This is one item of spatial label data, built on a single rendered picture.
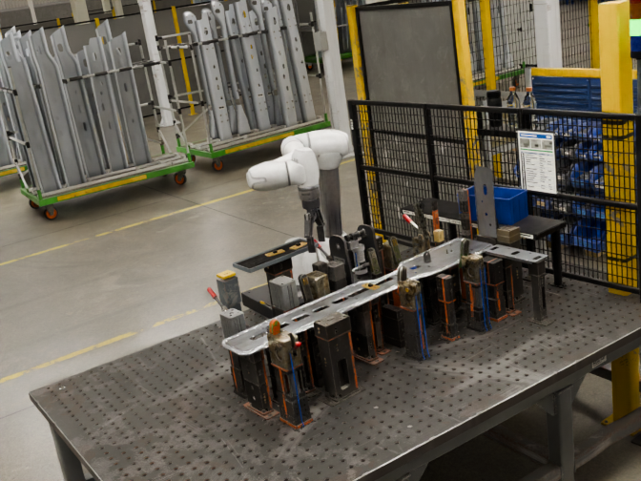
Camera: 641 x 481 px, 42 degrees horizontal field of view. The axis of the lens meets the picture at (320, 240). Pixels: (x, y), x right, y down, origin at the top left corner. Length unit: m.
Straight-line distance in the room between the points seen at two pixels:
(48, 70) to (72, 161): 1.06
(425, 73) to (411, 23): 0.35
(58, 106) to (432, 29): 5.46
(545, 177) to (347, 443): 1.69
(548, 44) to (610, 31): 4.07
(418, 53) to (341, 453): 3.58
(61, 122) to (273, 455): 7.52
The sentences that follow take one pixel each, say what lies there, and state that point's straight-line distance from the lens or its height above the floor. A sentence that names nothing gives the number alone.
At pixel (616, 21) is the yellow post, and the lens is 3.76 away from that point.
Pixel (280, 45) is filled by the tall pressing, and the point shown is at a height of 1.39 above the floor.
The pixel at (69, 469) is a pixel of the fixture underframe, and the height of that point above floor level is 0.33.
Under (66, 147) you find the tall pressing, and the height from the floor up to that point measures 0.75.
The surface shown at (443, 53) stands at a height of 1.64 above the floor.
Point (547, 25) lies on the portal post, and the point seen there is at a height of 1.55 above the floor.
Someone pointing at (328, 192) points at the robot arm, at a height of 1.28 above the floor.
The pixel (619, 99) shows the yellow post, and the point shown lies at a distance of 3.81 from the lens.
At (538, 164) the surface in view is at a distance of 4.09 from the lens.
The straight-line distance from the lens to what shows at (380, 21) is 6.28.
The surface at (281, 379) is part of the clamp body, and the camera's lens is 3.15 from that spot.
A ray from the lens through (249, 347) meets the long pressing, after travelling 3.18.
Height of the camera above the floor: 2.31
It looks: 18 degrees down
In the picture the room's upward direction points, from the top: 8 degrees counter-clockwise
